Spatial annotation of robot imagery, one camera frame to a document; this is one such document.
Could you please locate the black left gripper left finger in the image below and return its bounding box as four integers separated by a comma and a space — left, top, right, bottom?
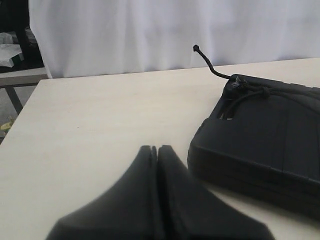
47, 145, 165, 240

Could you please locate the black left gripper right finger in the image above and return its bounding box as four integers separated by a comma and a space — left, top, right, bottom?
157, 145, 274, 240

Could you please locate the black plastic carrying case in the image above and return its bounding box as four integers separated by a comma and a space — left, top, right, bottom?
187, 74, 320, 206

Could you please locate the grey metal side table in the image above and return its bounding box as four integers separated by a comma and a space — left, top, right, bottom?
0, 74, 50, 116

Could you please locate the white backdrop curtain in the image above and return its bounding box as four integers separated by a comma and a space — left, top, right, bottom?
29, 0, 320, 78

